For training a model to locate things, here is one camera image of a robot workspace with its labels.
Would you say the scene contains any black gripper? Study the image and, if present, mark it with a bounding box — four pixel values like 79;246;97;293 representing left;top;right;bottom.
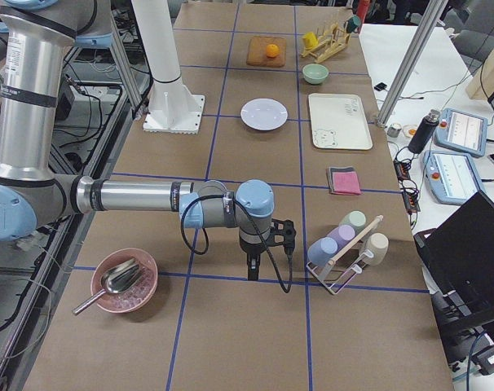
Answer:
239;234;267;281

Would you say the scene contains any white round plate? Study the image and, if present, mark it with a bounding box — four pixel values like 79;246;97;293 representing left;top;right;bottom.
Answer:
240;98;288;131

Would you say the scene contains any orange fruit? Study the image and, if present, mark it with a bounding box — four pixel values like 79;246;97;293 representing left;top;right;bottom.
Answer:
265;43;280;59

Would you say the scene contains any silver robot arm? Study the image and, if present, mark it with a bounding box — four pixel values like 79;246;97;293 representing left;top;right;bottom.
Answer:
0;1;276;280

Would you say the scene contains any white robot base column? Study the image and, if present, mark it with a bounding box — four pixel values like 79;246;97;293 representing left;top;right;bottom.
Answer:
132;1;205;134

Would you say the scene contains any cream bear tray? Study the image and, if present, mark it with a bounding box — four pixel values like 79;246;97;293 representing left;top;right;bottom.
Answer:
308;93;373;151

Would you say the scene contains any wooden tray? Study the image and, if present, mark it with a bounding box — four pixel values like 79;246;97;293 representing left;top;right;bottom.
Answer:
246;36;287;68

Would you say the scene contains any blue cup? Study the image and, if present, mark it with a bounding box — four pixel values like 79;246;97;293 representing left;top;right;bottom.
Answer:
307;237;338;266

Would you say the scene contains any wooden rack dowel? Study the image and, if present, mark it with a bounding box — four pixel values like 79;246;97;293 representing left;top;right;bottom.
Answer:
328;215;383;266

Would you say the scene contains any purple cup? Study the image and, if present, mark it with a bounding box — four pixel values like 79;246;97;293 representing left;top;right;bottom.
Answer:
327;224;355;249

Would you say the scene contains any pale green cup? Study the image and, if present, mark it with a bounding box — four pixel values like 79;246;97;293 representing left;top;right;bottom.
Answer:
339;210;367;235

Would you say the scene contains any pink cloth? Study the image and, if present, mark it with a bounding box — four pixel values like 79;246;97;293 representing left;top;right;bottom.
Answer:
332;171;361;196

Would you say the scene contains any pink bowl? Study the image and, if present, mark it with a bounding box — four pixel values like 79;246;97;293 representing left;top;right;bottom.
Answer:
90;248;158;314

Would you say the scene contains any beige cup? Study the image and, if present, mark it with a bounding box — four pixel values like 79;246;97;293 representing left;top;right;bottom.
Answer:
364;232;389;266

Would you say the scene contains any metal scoop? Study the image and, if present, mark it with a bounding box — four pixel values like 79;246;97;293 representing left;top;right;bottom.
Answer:
72;258;141;316

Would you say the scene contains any small metal tin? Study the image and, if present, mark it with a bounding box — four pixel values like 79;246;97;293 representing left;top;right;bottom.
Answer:
386;123;402;138

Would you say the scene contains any green bowl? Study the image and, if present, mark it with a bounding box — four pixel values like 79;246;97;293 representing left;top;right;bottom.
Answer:
302;64;329;85

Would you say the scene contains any black laptop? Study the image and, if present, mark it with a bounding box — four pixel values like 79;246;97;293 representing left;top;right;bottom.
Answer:
412;189;494;310

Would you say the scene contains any black water bottle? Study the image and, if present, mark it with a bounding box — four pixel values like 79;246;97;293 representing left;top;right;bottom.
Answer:
407;109;440;155

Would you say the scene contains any lower teach pendant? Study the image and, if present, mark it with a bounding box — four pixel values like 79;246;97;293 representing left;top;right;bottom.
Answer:
422;151;485;205

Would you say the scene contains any teach pendant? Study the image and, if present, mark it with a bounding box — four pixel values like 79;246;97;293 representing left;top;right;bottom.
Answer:
434;108;488;157
422;151;485;205

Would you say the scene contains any yellow mug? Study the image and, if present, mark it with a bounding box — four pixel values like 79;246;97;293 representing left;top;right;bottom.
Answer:
302;32;319;51

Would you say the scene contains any wooden mug rack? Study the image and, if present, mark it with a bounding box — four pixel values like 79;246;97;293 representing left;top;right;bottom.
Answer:
300;14;351;64

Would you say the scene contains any upper teach pendant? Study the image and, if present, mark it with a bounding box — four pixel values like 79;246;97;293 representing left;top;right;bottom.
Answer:
434;108;488;157

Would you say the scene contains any dark green mug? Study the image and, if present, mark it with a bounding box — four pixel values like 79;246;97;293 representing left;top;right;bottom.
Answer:
344;15;361;33

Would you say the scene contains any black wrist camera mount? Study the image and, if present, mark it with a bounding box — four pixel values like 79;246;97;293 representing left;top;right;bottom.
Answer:
267;218;296;257

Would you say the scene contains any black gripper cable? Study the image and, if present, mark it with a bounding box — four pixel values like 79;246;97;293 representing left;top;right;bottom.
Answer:
180;194;294;294

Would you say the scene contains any white wire cup rack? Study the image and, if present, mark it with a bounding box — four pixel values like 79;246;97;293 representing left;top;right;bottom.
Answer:
307;247;372;295

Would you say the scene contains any aluminium frame post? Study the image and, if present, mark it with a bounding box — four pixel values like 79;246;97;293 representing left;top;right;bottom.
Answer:
375;0;448;128

